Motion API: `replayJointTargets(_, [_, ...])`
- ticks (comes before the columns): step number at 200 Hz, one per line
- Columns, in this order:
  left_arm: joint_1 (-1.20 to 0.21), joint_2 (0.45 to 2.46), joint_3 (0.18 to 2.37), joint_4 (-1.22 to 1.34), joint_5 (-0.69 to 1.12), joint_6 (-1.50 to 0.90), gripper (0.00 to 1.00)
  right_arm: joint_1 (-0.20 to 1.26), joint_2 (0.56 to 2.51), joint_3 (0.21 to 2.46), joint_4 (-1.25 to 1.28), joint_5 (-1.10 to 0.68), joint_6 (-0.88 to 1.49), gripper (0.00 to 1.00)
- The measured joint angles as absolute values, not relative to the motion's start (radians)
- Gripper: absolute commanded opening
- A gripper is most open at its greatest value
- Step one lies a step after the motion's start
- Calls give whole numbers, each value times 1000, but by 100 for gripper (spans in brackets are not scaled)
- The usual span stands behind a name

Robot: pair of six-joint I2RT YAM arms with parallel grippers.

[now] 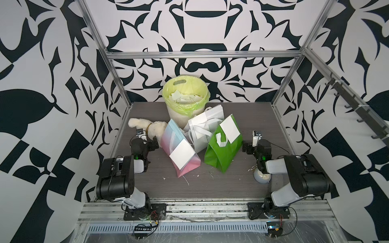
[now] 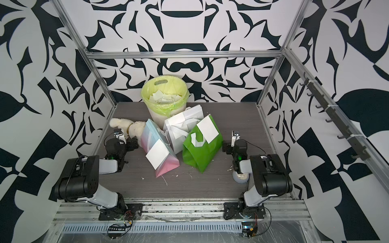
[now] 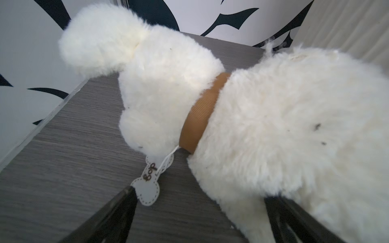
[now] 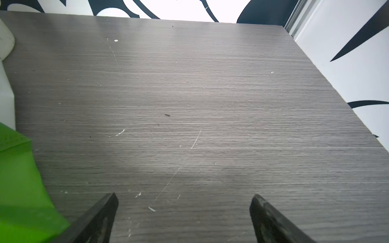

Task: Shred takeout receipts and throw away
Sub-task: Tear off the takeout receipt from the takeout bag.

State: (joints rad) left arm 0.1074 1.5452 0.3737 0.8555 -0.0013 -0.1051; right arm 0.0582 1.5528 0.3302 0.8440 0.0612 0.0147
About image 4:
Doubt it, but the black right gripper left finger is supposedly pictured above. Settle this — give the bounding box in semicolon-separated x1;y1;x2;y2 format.
51;193;119;243

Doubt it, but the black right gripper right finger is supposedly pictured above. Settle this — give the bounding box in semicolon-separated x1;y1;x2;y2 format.
249;194;314;243

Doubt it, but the green paper bag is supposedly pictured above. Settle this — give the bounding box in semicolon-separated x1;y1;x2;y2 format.
1;124;70;243

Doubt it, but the white paper bag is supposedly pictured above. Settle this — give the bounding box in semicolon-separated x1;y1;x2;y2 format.
0;20;16;130

